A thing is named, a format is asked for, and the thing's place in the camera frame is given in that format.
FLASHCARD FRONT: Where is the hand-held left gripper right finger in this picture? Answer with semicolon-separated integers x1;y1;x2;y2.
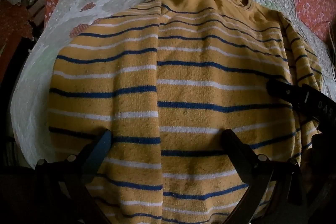
220;129;305;224

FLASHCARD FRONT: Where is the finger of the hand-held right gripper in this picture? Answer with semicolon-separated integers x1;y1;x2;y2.
266;80;310;107

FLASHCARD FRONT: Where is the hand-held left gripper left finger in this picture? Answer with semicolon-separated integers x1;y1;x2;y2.
34;130;113;224

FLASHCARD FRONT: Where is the yellow striped sweater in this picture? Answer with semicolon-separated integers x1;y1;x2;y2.
49;0;324;224

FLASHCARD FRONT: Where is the white cable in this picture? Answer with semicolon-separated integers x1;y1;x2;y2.
327;21;336;57

